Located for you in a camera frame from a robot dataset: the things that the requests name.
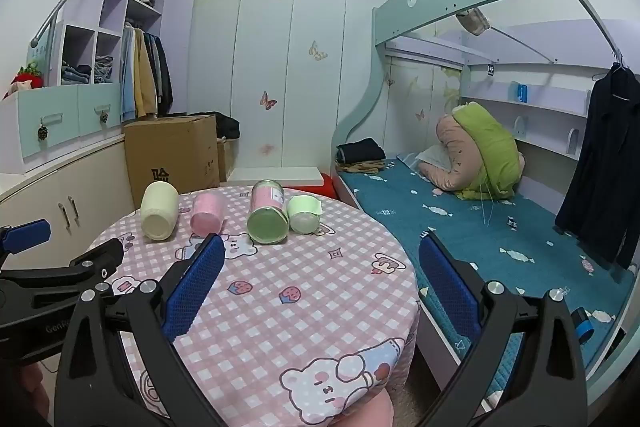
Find white curved cabinet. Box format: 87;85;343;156
0;134;136;268

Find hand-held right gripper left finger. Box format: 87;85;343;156
54;233;227;427

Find folded grey clothes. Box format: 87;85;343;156
94;54;116;84

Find light blue hanging shirt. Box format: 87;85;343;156
121;26;139;122

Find black bag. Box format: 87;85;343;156
215;114;242;140

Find grey bed lamp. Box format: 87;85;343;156
456;7;490;36

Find green lidded pink jar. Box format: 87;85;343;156
246;179;291;245

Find blue candy print mattress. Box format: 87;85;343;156
336;154;638;395

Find lilac wall shelves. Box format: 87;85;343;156
460;57;593;158

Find person's pink clothing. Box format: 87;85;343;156
330;389;396;427

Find white butterfly wardrobe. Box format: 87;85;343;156
160;0;391;172

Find small cardboard box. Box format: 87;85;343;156
216;138;238;182

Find red plush toy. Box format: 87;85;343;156
4;61;45;100

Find dark hanging jacket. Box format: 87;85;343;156
554;66;640;272

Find lilac cubby shelf unit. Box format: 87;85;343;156
37;0;171;88

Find dark hanging garments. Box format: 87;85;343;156
150;33;174;116

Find pink cup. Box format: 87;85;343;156
190;191;227;237

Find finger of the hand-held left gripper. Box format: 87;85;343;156
0;238;125;309
0;219;52;269

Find tan hanging garment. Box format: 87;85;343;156
132;29;159;118

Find large cardboard box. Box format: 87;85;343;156
123;114;222;210

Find pink checkered tablecloth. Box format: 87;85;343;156
82;184;418;427

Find clothes hanger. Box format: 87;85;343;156
592;49;635;82

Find light green cup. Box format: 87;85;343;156
286;194;323;235

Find blue black tape roll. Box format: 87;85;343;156
570;307;596;348

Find pink green rolled quilt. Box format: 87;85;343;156
417;102;526;201

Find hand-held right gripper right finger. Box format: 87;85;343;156
419;231;588;427

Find white pillow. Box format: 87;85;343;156
415;143;453;170

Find cream cup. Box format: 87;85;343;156
140;181;179;242

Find folded dark clothes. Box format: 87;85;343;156
336;138;387;165

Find folded blue jeans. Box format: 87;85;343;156
61;64;93;86

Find teal drawer cabinet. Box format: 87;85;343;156
0;82;126;175

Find white board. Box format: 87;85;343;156
227;167;325;188

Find folded tan clothes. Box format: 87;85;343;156
336;159;386;175

